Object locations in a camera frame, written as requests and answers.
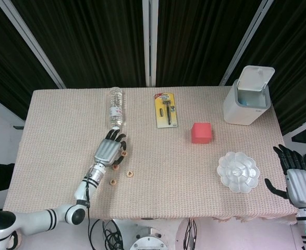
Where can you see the clear flower-shaped plastic palette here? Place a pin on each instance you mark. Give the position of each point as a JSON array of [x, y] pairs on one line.
[[238, 172]]

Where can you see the yellow razor blister pack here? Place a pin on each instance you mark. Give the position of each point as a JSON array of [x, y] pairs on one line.
[[165, 110]]

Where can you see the black pleated curtain panel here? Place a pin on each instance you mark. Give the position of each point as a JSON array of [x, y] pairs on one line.
[[298, 39], [194, 39], [1, 52], [90, 39]]

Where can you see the red cube block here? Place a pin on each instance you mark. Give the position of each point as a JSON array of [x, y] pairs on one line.
[[201, 132]]

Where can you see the white metal frame post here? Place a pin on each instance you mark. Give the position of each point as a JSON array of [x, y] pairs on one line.
[[30, 39], [146, 39], [246, 41]]

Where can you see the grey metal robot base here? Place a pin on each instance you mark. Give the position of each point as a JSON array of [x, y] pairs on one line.
[[148, 242]]

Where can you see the beige woven tablecloth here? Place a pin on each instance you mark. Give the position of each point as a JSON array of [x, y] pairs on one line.
[[168, 169]]

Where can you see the wooden chess piece red character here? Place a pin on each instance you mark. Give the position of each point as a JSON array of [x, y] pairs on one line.
[[124, 153], [115, 167]]

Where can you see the white flip-lid trash bin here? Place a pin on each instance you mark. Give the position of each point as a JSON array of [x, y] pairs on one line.
[[240, 112]]

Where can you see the wooden chess piece black character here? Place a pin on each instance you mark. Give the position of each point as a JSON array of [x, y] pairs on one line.
[[129, 174], [112, 182]]

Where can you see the clear plastic water bottle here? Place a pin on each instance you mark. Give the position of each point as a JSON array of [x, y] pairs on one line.
[[115, 109]]

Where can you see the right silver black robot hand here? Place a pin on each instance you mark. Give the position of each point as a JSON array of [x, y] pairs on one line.
[[300, 186]]

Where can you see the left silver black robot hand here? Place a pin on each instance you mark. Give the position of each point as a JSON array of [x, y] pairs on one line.
[[107, 152]]

